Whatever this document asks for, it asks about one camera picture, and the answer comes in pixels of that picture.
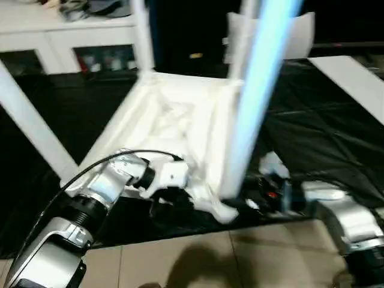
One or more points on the white plastic table top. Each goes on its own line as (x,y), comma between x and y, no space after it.
(174,108)

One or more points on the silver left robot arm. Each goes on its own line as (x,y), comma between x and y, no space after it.
(108,183)

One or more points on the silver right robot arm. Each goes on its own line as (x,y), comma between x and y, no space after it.
(342,210)

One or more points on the black work mat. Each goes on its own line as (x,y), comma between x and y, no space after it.
(312,132)

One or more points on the white flat board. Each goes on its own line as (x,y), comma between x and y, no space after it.
(354,81)

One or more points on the small tan label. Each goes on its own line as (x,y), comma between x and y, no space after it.
(196,56)

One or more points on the grey cushion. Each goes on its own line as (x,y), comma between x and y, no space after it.
(300,36)

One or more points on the black sofa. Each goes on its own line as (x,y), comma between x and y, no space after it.
(180,30)

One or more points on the white glass-door cabinet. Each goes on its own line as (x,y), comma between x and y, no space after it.
(36,36)

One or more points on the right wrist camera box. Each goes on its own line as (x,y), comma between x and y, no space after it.
(273,165)

